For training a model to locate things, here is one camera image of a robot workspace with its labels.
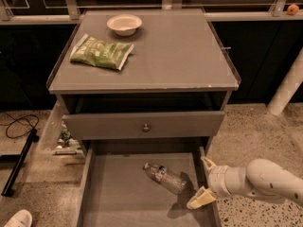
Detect white paper bowl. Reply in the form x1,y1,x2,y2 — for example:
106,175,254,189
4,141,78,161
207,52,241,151
107,14,142,37

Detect small orange toy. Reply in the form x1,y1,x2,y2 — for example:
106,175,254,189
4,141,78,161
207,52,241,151
287,4,299,15

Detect clear plastic water bottle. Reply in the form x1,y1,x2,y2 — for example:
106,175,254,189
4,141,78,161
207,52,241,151
143,163,187,195

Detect grey top drawer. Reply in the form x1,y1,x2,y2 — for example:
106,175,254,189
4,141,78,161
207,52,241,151
62,111,224,140

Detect metal window frame rail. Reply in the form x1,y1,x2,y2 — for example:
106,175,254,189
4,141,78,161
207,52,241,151
0,0,303,25

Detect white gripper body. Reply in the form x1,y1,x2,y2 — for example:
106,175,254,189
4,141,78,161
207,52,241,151
207,166,232,198

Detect white shoe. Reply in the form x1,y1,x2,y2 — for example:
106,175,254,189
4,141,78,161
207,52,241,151
4,209,32,227

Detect white cylindrical post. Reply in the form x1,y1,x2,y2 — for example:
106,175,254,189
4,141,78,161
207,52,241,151
267,47,303,115

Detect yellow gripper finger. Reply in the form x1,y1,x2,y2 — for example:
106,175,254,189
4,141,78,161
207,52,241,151
201,156,217,173
187,186,217,209

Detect round metal drawer knob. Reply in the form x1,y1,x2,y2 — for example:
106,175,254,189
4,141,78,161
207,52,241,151
142,124,151,132

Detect green chip bag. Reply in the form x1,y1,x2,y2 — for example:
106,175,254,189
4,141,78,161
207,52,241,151
69,34,134,71

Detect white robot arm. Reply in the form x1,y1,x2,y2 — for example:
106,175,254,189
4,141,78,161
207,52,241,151
187,157,303,209

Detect clear plastic storage bin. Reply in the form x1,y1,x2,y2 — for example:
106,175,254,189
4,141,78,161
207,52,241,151
38,102,87,156

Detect grey open middle drawer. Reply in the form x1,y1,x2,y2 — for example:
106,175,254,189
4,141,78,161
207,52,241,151
72,142,222,227

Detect black metal stand leg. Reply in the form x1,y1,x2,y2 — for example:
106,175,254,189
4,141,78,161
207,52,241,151
1,128,39,197

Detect black cable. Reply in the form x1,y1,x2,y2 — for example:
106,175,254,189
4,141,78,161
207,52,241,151
0,111,41,140

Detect grey wooden cabinet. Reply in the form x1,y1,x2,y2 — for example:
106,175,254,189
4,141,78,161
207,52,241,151
47,9,241,149

